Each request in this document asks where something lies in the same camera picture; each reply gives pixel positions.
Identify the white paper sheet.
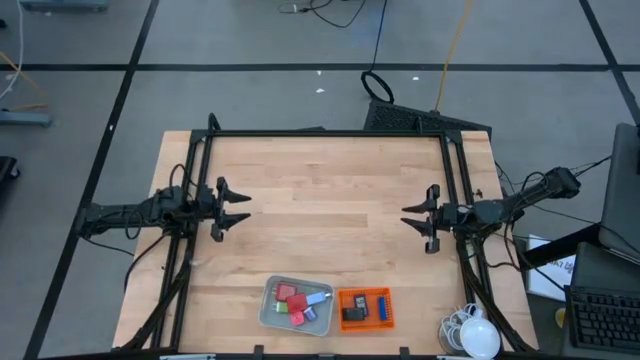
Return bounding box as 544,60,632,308
525,234,576,303

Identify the white plastic bin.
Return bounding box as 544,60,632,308
257,274,336,338

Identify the red wall charger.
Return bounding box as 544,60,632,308
285,293,309,315
273,282,297,302

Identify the thin black floor cable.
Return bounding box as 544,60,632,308
278,0,369,30

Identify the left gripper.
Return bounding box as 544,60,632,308
196,175,253,244

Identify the black aluminium table frame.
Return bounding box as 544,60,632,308
112,112,539,360

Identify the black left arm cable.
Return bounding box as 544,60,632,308
169,162,201,201

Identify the black perforated computer case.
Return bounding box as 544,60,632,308
363,98,494,139

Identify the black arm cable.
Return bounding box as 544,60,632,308
492,169,547,274
169,162,201,201

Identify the black laptop with keyboard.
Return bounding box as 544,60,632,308
563,241,640,356

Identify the black coiled floor cable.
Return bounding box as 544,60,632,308
360,0,396,105

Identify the black floor object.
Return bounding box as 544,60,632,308
0,156,21,196

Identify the long yellow floor cable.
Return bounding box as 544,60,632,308
433,0,474,112

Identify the grey floor base bar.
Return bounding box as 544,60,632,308
0,109,54,128
19,0,110,13

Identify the orange slotted plastic basket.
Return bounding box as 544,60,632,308
337,286,396,334

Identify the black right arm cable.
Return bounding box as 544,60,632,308
492,169,547,274

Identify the short yellow floor cable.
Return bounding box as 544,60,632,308
0,51,49,112

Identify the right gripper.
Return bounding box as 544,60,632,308
399,183,474,255

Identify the black desk bar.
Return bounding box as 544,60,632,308
519,222,601,271

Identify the white floor cable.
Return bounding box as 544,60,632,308
0,0,25,101

